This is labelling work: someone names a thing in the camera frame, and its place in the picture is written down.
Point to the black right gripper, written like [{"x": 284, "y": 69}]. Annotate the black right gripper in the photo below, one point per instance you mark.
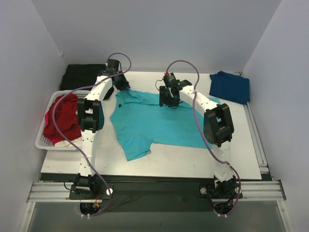
[{"x": 166, "y": 97}]

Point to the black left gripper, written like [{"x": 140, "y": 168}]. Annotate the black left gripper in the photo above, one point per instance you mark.
[{"x": 123, "y": 82}]

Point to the turquoise t-shirt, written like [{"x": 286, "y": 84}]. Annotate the turquoise t-shirt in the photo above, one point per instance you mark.
[{"x": 139, "y": 121}]

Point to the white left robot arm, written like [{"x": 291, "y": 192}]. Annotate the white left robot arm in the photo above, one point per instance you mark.
[{"x": 91, "y": 120}]

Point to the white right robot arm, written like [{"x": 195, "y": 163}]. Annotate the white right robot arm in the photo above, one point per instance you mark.
[{"x": 213, "y": 120}]

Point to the black folded t-shirt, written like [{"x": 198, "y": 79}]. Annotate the black folded t-shirt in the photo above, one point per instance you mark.
[{"x": 81, "y": 75}]

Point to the red t-shirt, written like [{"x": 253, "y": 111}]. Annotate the red t-shirt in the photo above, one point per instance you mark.
[{"x": 66, "y": 119}]

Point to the folded navy blue t-shirt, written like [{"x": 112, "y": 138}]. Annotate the folded navy blue t-shirt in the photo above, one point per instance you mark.
[{"x": 230, "y": 87}]

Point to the pink garment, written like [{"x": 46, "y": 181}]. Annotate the pink garment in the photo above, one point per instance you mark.
[{"x": 46, "y": 118}]

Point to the white t-shirt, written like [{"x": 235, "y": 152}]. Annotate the white t-shirt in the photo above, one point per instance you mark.
[{"x": 65, "y": 143}]

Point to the white plastic laundry basket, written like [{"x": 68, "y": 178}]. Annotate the white plastic laundry basket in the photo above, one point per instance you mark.
[{"x": 41, "y": 141}]

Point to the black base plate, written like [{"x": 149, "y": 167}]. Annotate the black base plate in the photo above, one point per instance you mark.
[{"x": 161, "y": 203}]

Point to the aluminium frame rail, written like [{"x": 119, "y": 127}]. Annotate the aluminium frame rail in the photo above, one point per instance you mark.
[{"x": 249, "y": 191}]

